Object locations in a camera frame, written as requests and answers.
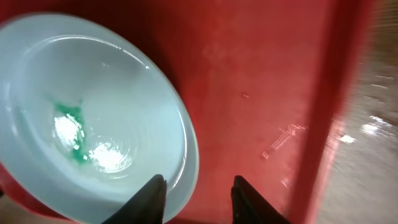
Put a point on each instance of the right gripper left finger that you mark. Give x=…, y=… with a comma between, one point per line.
x=145, y=207

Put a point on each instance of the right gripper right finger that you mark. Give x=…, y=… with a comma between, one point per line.
x=250, y=207

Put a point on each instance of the light blue plate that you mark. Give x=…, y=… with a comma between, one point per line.
x=87, y=119

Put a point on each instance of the red plastic tray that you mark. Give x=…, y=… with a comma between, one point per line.
x=261, y=80

